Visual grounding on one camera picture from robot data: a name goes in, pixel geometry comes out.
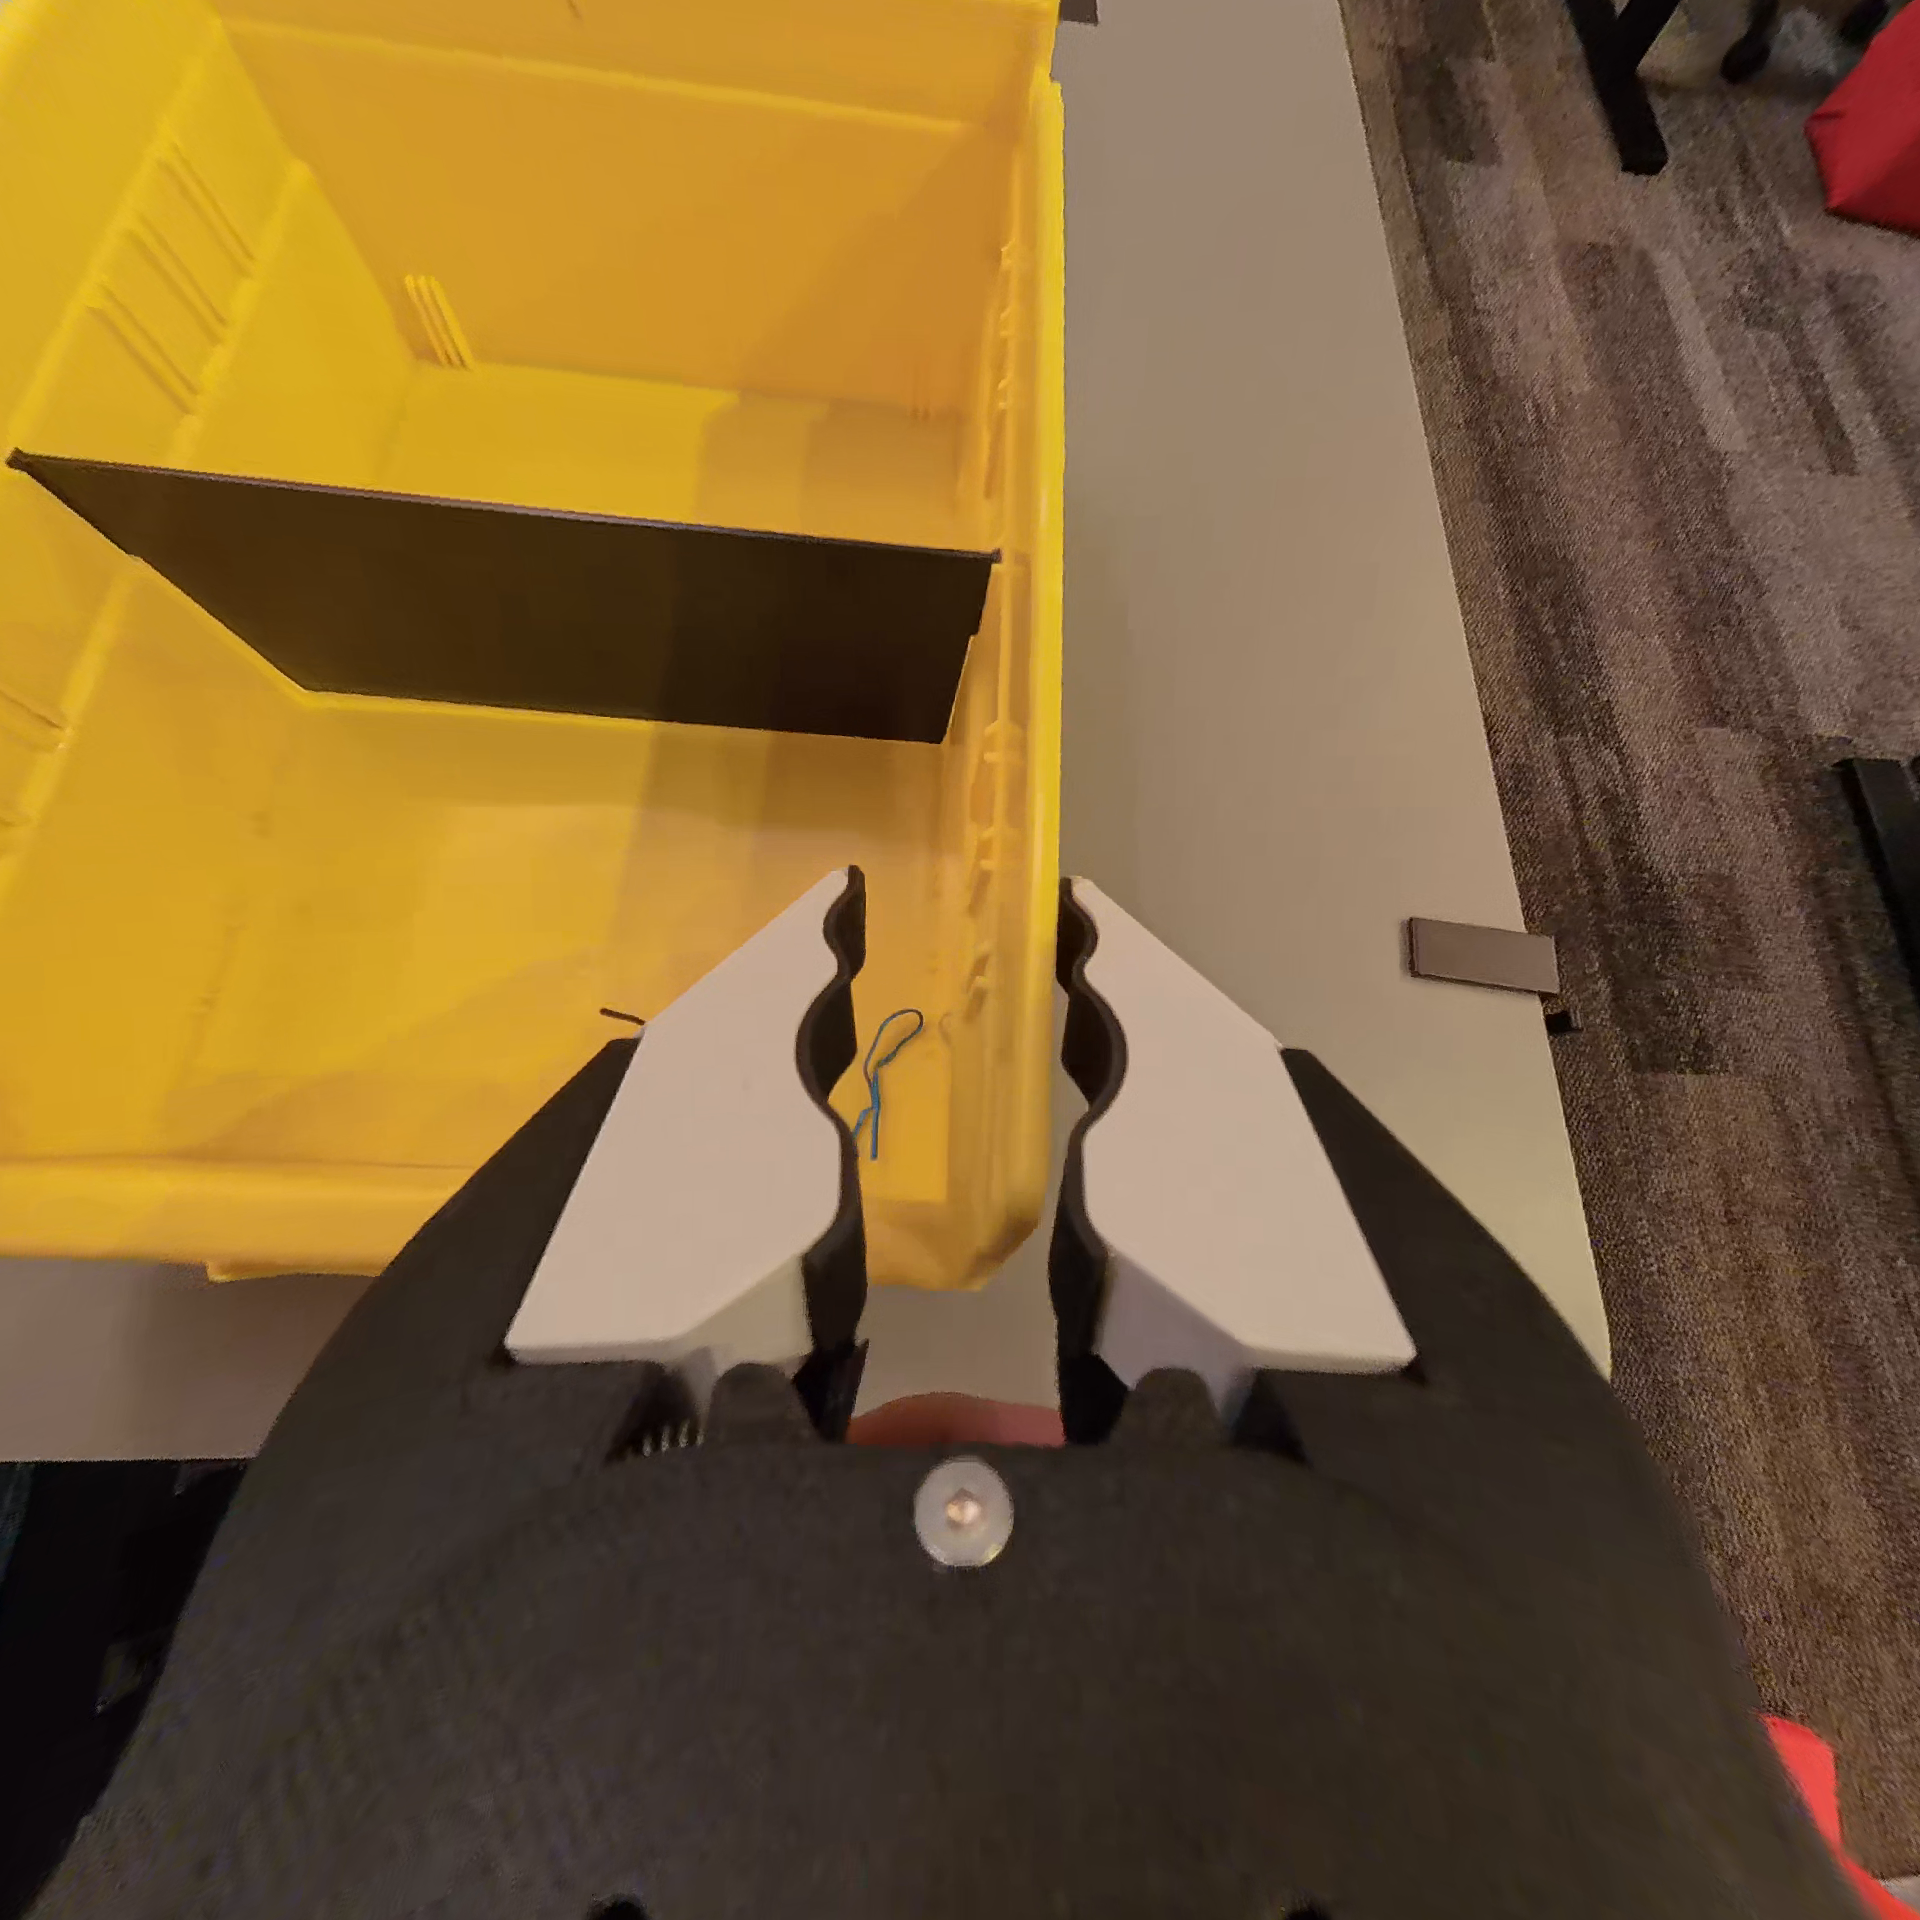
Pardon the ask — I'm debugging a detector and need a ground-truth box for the black bin divider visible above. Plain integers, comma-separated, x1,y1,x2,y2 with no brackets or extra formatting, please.
6,450,1003,748

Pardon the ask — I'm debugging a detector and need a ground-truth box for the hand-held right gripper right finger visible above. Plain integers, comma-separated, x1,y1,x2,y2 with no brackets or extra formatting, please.
1047,879,1420,1425

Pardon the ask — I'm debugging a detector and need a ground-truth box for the red plastic bin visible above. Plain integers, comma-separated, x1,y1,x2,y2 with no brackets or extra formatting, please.
1804,19,1920,239
1756,1715,1920,1920

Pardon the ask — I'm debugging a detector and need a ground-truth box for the yellow plastic bin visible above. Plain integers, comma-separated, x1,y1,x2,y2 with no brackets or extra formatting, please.
0,0,1070,1292

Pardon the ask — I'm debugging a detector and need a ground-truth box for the blue twist tie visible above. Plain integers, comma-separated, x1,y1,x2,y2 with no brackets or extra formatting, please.
847,1009,928,1164

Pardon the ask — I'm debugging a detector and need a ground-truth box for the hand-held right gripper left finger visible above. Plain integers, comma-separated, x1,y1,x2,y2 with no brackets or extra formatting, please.
503,865,872,1395

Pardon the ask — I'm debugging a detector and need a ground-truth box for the black table leg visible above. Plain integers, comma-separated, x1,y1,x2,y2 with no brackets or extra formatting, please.
1567,0,1672,174
1838,758,1920,977

